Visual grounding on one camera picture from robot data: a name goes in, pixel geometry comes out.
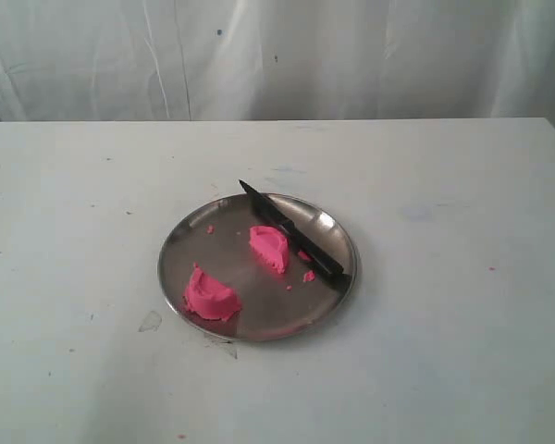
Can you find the white backdrop curtain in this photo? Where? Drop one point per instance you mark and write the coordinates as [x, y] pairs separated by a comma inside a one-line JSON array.
[[221, 60]]

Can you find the black knife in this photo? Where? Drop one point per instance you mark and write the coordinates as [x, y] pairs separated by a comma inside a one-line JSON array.
[[321, 262]]

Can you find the pink dough piece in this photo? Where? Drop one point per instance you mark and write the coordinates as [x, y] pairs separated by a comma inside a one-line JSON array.
[[210, 299], [271, 246]]

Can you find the round steel plate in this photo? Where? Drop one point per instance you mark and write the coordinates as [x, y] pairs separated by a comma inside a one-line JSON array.
[[274, 306]]

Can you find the pink clay crumb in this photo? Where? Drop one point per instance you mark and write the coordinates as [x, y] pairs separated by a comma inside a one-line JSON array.
[[308, 276]]

